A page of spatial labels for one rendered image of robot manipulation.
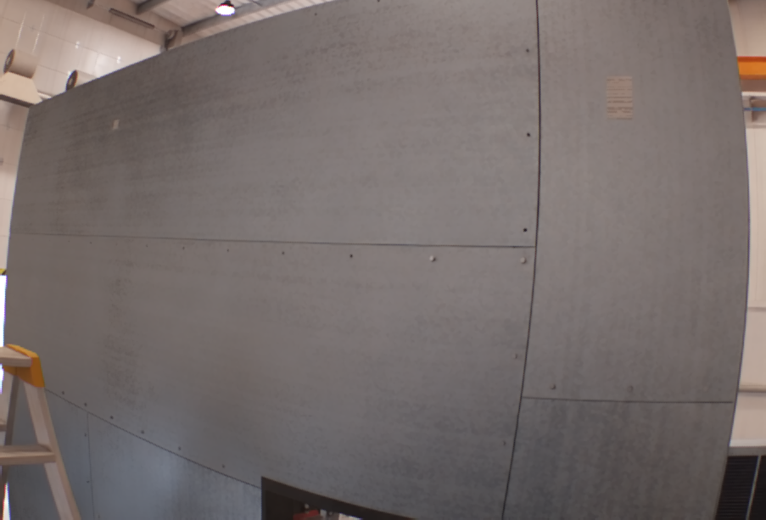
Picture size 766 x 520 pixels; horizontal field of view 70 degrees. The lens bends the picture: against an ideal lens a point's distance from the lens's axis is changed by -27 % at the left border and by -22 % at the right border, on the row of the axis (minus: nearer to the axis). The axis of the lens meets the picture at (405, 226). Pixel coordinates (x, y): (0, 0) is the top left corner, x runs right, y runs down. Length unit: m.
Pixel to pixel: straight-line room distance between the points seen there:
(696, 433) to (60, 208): 2.03
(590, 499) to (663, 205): 0.51
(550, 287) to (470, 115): 0.34
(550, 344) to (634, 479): 0.31
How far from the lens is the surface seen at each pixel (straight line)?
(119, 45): 13.08
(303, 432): 1.41
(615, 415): 1.12
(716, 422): 1.10
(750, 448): 5.63
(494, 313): 1.19
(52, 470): 1.55
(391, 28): 1.42
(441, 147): 1.27
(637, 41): 1.21
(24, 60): 10.97
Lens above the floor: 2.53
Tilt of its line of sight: 7 degrees up
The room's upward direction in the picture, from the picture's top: 5 degrees clockwise
